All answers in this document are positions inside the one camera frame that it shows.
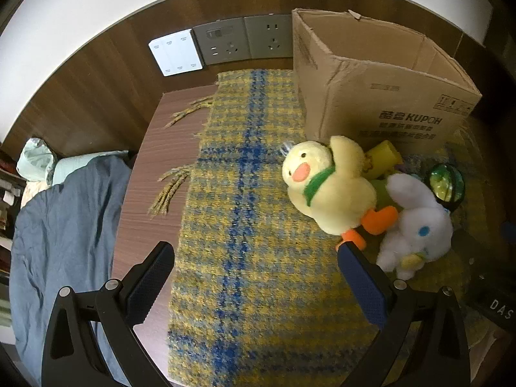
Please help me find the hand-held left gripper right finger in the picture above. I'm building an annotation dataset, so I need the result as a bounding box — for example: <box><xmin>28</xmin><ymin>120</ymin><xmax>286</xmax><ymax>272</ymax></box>
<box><xmin>336</xmin><ymin>242</ymin><xmax>471</xmax><ymax>387</ymax></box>

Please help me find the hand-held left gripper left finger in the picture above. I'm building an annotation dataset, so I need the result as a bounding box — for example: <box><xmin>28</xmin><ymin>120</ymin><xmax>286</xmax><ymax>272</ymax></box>
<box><xmin>41</xmin><ymin>241</ymin><xmax>175</xmax><ymax>387</ymax></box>

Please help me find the white bunny plush toy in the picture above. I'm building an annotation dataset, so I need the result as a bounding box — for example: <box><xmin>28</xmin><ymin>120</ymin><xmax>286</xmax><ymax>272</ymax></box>
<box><xmin>376</xmin><ymin>173</ymin><xmax>454</xmax><ymax>281</ymax></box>

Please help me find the light green plush toy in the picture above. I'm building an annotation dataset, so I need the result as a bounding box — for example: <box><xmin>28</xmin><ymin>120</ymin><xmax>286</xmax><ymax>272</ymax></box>
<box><xmin>369</xmin><ymin>177</ymin><xmax>398</xmax><ymax>211</ymax></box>

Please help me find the yellow duck plush toy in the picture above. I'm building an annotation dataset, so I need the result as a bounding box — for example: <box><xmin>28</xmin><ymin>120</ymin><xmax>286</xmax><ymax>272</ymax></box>
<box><xmin>281</xmin><ymin>135</ymin><xmax>400</xmax><ymax>251</ymax></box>

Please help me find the dark ball with green inside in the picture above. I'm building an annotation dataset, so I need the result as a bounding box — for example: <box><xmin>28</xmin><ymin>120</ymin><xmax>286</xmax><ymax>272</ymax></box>
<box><xmin>423</xmin><ymin>163</ymin><xmax>466</xmax><ymax>212</ymax></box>

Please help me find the brown cardboard box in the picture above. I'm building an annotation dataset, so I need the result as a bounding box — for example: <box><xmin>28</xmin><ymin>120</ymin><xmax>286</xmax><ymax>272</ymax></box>
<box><xmin>291</xmin><ymin>8</ymin><xmax>483</xmax><ymax>150</ymax></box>

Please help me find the blue bed quilt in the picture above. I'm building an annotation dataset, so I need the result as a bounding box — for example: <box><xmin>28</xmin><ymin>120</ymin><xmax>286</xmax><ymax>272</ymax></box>
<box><xmin>9</xmin><ymin>154</ymin><xmax>134</xmax><ymax>385</ymax></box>

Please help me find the yellow blue plaid blanket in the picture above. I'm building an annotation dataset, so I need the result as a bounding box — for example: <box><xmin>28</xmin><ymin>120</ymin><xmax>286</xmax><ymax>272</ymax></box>
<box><xmin>147</xmin><ymin>68</ymin><xmax>501</xmax><ymax>387</ymax></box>

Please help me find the pale green pillow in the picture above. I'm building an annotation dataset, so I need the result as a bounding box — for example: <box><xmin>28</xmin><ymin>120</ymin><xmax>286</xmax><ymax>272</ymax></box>
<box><xmin>52</xmin><ymin>151</ymin><xmax>130</xmax><ymax>186</ymax></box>

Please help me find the pale green cloth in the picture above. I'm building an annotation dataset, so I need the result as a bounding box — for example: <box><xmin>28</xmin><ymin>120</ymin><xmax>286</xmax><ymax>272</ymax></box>
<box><xmin>16</xmin><ymin>137</ymin><xmax>57</xmax><ymax>182</ymax></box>

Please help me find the grey socket with small ports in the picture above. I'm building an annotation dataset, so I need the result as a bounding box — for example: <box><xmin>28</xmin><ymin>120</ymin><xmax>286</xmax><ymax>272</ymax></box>
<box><xmin>192</xmin><ymin>17</ymin><xmax>253</xmax><ymax>66</ymax></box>

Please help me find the white wall switch panel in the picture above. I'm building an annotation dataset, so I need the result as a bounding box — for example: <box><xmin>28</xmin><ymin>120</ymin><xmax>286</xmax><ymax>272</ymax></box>
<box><xmin>148</xmin><ymin>29</ymin><xmax>205</xmax><ymax>77</ymax></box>

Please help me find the grey wall power socket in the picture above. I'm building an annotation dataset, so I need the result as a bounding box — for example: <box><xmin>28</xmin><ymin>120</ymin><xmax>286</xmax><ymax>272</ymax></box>
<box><xmin>244</xmin><ymin>14</ymin><xmax>294</xmax><ymax>60</ymax></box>

